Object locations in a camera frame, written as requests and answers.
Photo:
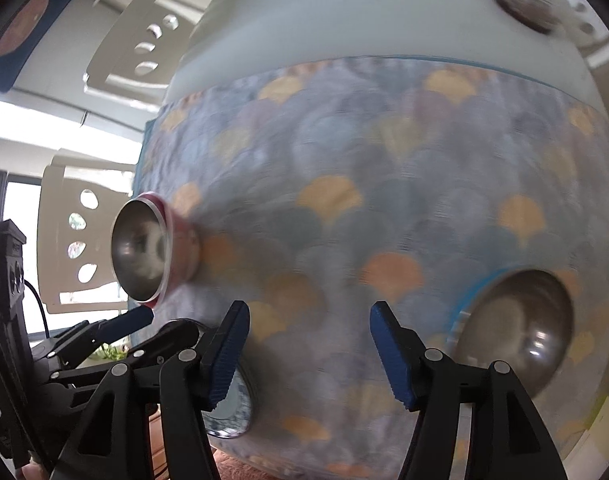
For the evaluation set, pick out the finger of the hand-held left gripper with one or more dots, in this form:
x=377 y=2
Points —
x=129 y=321
x=169 y=340

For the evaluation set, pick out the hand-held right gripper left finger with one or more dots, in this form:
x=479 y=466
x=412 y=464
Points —
x=229 y=355

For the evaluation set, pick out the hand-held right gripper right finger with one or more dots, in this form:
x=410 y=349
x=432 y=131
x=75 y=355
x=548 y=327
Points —
x=394 y=360

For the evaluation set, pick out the large floral plate dark rim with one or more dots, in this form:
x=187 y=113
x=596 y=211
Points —
x=234 y=410

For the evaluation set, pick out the pink steel bowl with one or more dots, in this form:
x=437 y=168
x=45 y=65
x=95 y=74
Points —
x=139 y=255

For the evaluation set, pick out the blue steel bowl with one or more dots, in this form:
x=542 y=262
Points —
x=514 y=325

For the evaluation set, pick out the white chair with oval holes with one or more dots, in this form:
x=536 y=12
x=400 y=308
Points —
x=59 y=220
x=119 y=60

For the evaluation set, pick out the fan-patterned tablecloth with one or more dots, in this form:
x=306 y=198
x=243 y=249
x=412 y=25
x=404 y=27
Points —
x=359 y=160

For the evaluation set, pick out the dark glass dish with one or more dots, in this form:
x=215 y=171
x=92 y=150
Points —
x=526 y=5

